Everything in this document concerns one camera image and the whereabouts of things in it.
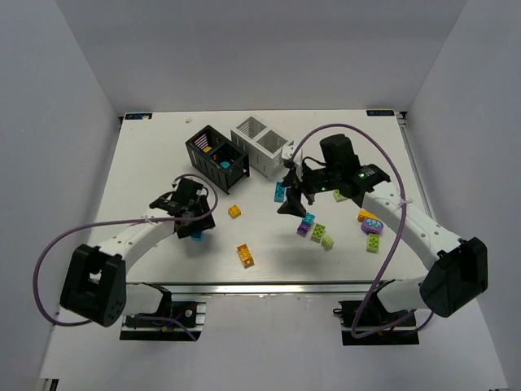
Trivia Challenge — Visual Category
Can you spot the small teal lego brick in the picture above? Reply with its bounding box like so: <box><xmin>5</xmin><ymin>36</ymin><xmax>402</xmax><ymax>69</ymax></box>
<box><xmin>191</xmin><ymin>232</ymin><xmax>204</xmax><ymax>242</ymax></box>

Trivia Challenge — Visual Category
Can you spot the teal square lego brick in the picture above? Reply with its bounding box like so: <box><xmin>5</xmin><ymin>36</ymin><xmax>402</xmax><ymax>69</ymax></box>
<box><xmin>302</xmin><ymin>213</ymin><xmax>315</xmax><ymax>226</ymax></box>

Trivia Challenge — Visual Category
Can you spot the purple lego brick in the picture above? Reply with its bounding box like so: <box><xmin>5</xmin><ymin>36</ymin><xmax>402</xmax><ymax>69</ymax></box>
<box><xmin>296</xmin><ymin>222</ymin><xmax>312</xmax><ymax>237</ymax></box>

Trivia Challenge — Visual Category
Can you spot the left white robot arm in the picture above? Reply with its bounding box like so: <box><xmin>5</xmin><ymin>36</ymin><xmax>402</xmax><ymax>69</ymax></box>
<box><xmin>59</xmin><ymin>176</ymin><xmax>215</xmax><ymax>327</ymax></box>

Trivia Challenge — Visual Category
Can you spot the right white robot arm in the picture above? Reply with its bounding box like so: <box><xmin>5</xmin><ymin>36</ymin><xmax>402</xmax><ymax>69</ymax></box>
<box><xmin>278</xmin><ymin>134</ymin><xmax>488</xmax><ymax>318</ymax></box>

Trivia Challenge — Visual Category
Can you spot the teal long lego brick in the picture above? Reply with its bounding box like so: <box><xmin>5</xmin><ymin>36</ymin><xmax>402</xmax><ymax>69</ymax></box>
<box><xmin>274</xmin><ymin>182</ymin><xmax>286</xmax><ymax>204</ymax></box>

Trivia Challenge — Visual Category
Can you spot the green lego brick upper right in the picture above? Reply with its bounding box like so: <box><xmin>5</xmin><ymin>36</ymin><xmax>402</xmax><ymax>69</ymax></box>
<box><xmin>333</xmin><ymin>190</ymin><xmax>347</xmax><ymax>202</ymax></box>

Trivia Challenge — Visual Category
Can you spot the small orange lego brick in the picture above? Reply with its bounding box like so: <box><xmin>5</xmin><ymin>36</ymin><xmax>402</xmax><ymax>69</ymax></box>
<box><xmin>228</xmin><ymin>204</ymin><xmax>242</xmax><ymax>219</ymax></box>

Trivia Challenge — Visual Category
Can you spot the green lego brick centre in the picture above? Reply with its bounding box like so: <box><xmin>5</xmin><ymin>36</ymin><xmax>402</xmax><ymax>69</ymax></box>
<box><xmin>310</xmin><ymin>223</ymin><xmax>326</xmax><ymax>243</ymax></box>

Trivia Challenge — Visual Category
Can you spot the white slotted container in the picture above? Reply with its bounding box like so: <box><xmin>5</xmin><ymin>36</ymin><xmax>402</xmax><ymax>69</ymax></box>
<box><xmin>230</xmin><ymin>116</ymin><xmax>294</xmax><ymax>181</ymax></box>

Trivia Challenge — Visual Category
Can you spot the orange lego brick right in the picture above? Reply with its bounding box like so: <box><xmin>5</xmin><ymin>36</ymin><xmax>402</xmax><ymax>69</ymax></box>
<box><xmin>357</xmin><ymin>209</ymin><xmax>379</xmax><ymax>222</ymax></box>

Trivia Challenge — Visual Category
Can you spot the long orange lego brick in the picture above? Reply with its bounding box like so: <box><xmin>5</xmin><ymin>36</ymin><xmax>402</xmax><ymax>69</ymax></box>
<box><xmin>237</xmin><ymin>244</ymin><xmax>254</xmax><ymax>268</ymax></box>

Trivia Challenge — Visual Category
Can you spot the pale green lego brick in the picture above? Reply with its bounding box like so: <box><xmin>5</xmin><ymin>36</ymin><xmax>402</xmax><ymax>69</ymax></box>
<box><xmin>321</xmin><ymin>235</ymin><xmax>335</xmax><ymax>250</ymax></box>

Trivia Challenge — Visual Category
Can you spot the black slotted container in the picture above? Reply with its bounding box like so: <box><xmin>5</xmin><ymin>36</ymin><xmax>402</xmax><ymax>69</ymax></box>
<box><xmin>185</xmin><ymin>125</ymin><xmax>250</xmax><ymax>194</ymax></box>

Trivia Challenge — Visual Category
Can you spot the purple paw print piece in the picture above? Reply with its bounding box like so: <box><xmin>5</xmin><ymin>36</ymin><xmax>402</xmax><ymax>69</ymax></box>
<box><xmin>361</xmin><ymin>217</ymin><xmax>384</xmax><ymax>235</ymax></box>

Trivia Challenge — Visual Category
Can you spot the green lego brick lower right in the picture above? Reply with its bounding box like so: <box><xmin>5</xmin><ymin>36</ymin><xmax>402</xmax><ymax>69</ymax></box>
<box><xmin>366</xmin><ymin>234</ymin><xmax>380</xmax><ymax>253</ymax></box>

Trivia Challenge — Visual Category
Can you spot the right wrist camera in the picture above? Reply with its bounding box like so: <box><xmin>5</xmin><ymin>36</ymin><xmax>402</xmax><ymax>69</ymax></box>
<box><xmin>281</xmin><ymin>144</ymin><xmax>303</xmax><ymax>169</ymax></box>

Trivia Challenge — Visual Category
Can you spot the aluminium rail front edge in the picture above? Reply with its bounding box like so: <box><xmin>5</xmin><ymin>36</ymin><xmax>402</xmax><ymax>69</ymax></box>
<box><xmin>127</xmin><ymin>281</ymin><xmax>371</xmax><ymax>295</ymax></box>

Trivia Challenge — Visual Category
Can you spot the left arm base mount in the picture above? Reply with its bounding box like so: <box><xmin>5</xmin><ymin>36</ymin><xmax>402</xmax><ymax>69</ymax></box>
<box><xmin>119</xmin><ymin>297</ymin><xmax>207</xmax><ymax>342</ymax></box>

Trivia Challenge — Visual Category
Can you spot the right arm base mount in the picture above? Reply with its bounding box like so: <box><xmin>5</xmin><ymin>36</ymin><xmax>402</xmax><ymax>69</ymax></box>
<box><xmin>332</xmin><ymin>301</ymin><xmax>419</xmax><ymax>346</ymax></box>

